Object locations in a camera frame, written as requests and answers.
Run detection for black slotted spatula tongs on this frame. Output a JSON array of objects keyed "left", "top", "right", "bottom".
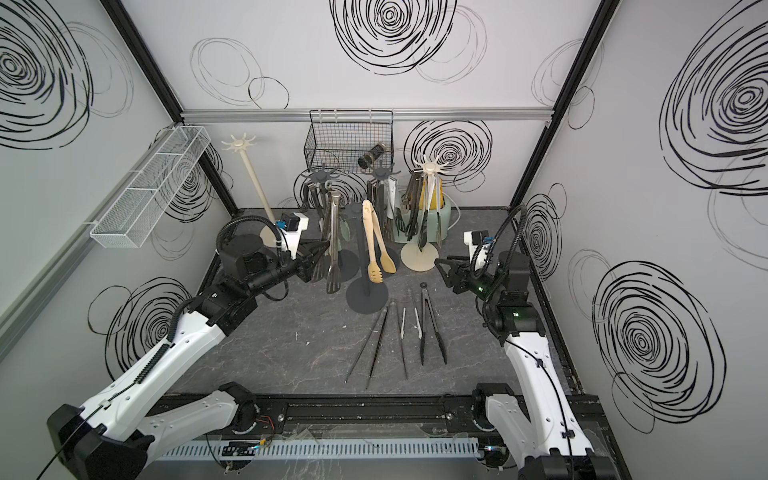
[{"left": 395, "top": 171, "right": 423, "bottom": 241}]

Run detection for black wire wall basket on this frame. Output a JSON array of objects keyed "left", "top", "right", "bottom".
[{"left": 303, "top": 109, "right": 395, "bottom": 174}]

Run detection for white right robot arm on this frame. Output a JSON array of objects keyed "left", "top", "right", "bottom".
[{"left": 435, "top": 256, "right": 619, "bottom": 479}]

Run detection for small steel tongs white tip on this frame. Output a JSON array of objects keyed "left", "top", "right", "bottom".
[{"left": 398, "top": 306, "right": 423, "bottom": 379}]

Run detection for grey cable duct strip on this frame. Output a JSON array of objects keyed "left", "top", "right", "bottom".
[{"left": 160, "top": 437, "right": 481, "bottom": 462}]

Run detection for white wire wall basket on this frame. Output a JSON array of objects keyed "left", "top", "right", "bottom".
[{"left": 90, "top": 125, "right": 211, "bottom": 249}]

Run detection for black nylon tongs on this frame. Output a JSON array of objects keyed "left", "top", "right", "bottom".
[{"left": 418, "top": 283, "right": 449, "bottom": 367}]

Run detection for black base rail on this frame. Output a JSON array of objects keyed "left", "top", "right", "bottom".
[{"left": 149, "top": 392, "right": 559, "bottom": 436}]

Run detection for white handled slotted steel tongs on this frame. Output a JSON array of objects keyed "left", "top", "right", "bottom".
[{"left": 430, "top": 175, "right": 443, "bottom": 249}]

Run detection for dark grey rack stand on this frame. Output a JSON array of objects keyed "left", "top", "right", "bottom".
[
  {"left": 346, "top": 202, "right": 389, "bottom": 314},
  {"left": 366, "top": 168, "right": 394, "bottom": 242},
  {"left": 303, "top": 167, "right": 364, "bottom": 283}
]

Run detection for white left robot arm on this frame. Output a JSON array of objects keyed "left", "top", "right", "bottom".
[{"left": 47, "top": 240, "right": 330, "bottom": 479}]

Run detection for wooden bamboo tongs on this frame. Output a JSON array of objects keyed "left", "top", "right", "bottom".
[{"left": 362, "top": 200, "right": 396, "bottom": 284}]

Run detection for slim black tongs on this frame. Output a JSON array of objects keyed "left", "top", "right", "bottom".
[{"left": 344, "top": 302, "right": 391, "bottom": 391}]

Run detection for clear handled steel tongs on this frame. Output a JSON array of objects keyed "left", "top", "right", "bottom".
[{"left": 386, "top": 177, "right": 397, "bottom": 241}]

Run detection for dark grey rack stand back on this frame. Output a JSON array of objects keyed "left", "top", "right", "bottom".
[{"left": 366, "top": 168, "right": 394, "bottom": 242}]

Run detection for steel wire tongs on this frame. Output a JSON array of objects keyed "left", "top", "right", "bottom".
[{"left": 298, "top": 180, "right": 323, "bottom": 217}]

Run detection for black pepper grinder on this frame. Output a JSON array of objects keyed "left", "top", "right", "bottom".
[{"left": 357, "top": 143, "right": 386, "bottom": 170}]

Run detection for dark grey rack stand front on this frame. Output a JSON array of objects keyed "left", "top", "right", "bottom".
[{"left": 303, "top": 167, "right": 364, "bottom": 283}]

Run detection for yellow sponge toast slice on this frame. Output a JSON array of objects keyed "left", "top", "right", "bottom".
[{"left": 419, "top": 176, "right": 445, "bottom": 210}]

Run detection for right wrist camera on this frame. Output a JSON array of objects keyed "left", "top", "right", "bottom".
[{"left": 463, "top": 230, "right": 494, "bottom": 270}]

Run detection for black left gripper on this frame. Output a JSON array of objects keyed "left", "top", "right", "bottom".
[{"left": 247, "top": 238, "right": 329, "bottom": 300}]

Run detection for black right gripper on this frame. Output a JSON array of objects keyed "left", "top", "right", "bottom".
[{"left": 436, "top": 253, "right": 503, "bottom": 306}]

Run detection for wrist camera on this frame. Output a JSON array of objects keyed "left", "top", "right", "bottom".
[
  {"left": 463, "top": 230, "right": 494, "bottom": 270},
  {"left": 276, "top": 212, "right": 309, "bottom": 260}
]

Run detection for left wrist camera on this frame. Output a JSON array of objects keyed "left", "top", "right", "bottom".
[{"left": 276, "top": 212, "right": 309, "bottom": 260}]

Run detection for tall cream utensil rack stand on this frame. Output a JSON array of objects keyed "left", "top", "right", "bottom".
[{"left": 221, "top": 133, "right": 276, "bottom": 225}]

